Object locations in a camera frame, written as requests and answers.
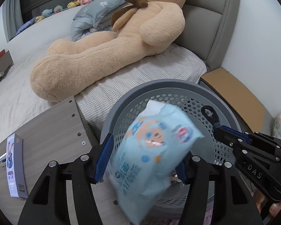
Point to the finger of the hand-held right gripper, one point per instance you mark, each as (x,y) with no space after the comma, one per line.
(244,136)
(229,140)

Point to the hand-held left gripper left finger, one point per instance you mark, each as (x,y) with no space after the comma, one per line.
(105,159)

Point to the person's right hand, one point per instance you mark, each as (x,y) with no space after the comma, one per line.
(274,209)

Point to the flat brown cardboard box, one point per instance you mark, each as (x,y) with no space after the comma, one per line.
(231,91)

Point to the long purple cartoon box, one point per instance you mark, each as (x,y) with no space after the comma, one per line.
(15,168)

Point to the folded blue-grey duvet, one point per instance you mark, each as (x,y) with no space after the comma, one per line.
(84,30)

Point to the small white box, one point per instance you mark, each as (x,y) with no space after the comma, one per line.
(1,159)

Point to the green plush toy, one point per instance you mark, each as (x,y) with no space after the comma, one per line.
(57,9)

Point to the blue cushion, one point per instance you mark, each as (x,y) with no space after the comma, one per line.
(25,25)

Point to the blue-grey flowered pillow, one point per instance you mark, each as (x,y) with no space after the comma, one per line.
(100,4)

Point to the grey and white desk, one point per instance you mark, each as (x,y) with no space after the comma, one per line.
(2,70)

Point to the bed with checked sheet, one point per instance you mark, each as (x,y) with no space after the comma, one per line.
(25,98)

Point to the yellow and red plush toy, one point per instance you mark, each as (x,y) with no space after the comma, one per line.
(73,4)

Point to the grey perforated plastic basket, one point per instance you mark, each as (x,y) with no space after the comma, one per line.
(178,86)

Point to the grey curtain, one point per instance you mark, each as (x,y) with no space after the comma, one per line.
(11,16)

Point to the light blue snack packet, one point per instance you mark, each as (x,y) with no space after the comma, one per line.
(149,164)

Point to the grey padded headboard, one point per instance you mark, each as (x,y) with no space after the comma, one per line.
(206,28)

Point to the large beige teddy bear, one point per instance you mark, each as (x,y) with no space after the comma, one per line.
(96,58)

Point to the blue plush toy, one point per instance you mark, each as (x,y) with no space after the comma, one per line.
(46,11)

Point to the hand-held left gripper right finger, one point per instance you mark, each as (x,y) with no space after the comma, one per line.
(181,174)

